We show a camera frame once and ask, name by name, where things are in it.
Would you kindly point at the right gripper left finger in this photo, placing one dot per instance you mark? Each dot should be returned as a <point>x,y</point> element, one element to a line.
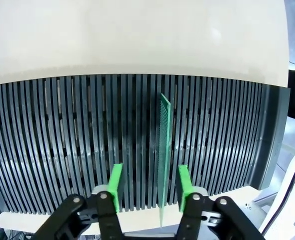
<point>100,220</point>

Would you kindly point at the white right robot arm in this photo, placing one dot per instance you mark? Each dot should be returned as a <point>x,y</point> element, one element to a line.
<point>292,180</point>

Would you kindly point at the green perforated circuit board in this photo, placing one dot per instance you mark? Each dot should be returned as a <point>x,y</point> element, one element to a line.
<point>163,150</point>

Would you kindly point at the black slotted board rack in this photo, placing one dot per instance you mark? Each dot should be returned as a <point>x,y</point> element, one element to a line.
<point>62,137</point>

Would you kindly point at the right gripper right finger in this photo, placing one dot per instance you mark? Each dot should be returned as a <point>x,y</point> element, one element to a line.
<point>200,220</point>

